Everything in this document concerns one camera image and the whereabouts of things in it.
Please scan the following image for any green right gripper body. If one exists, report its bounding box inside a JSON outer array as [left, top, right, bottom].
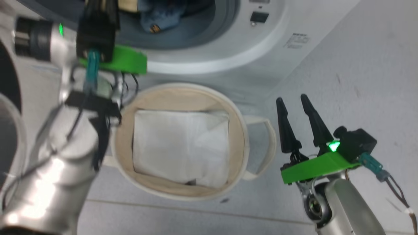
[[280, 150, 362, 185]]

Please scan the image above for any blue denim garment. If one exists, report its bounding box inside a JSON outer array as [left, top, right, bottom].
[[118, 0, 188, 34]]

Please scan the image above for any printed text label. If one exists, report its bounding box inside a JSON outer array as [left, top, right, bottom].
[[283, 33, 310, 50]]

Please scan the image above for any white folded sheet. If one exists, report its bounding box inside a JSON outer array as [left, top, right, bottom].
[[132, 109, 230, 189]]

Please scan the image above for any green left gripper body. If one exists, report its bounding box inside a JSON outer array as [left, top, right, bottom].
[[79, 45, 148, 75]]

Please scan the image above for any white front-load washing machine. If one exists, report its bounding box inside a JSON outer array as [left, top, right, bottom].
[[13, 0, 361, 108]]

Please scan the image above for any cream canvas laundry basket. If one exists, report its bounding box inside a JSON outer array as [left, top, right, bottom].
[[98, 83, 277, 200]]

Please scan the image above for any right teal plug cable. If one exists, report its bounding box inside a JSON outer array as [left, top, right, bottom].
[[359, 153, 418, 235]]

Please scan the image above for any left teal plug cable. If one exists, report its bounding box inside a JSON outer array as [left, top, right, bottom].
[[83, 50, 102, 95]]

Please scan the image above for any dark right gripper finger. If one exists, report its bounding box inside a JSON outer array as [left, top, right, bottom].
[[276, 97, 303, 154], [300, 94, 335, 154]]

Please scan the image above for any teal plug cable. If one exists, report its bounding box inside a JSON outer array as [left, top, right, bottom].
[[359, 153, 418, 235], [83, 50, 102, 95]]

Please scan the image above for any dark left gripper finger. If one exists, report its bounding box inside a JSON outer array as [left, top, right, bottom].
[[85, 0, 103, 24], [103, 0, 120, 29]]

